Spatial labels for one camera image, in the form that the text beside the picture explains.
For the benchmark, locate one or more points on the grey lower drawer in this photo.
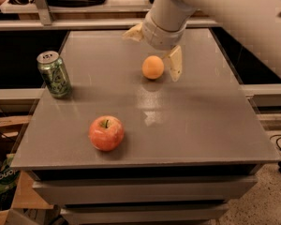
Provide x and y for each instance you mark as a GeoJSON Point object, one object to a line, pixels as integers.
{"type": "Point", "coordinates": [144, 213]}

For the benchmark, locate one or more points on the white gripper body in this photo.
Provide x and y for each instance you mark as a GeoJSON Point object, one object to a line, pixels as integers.
{"type": "Point", "coordinates": [160, 35]}

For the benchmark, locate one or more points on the orange fruit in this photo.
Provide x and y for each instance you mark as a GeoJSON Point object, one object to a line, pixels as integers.
{"type": "Point", "coordinates": [152, 67]}

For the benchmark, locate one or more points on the green chip bag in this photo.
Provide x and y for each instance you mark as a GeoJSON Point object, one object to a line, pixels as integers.
{"type": "Point", "coordinates": [8, 183]}

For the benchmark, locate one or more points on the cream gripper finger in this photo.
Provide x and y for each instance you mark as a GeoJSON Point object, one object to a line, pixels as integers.
{"type": "Point", "coordinates": [134, 33]}
{"type": "Point", "coordinates": [174, 59]}

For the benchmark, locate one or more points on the left metal bracket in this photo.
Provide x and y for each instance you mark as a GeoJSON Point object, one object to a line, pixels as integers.
{"type": "Point", "coordinates": [43, 12]}

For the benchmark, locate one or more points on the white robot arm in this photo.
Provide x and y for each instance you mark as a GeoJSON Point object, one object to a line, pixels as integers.
{"type": "Point", "coordinates": [256, 24]}

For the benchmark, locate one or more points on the grey drawer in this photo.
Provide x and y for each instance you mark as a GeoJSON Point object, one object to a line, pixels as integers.
{"type": "Point", "coordinates": [144, 190]}
{"type": "Point", "coordinates": [144, 213]}

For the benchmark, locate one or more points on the grey upper drawer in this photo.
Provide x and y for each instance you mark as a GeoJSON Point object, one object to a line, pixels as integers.
{"type": "Point", "coordinates": [144, 190]}

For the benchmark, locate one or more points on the cardboard box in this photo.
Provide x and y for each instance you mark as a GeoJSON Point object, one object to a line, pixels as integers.
{"type": "Point", "coordinates": [24, 198]}

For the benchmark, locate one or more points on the green soda can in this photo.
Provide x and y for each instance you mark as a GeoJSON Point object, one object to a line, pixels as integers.
{"type": "Point", "coordinates": [54, 73]}

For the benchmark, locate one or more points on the red apple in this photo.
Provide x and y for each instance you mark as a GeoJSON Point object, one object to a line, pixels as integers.
{"type": "Point", "coordinates": [106, 133]}

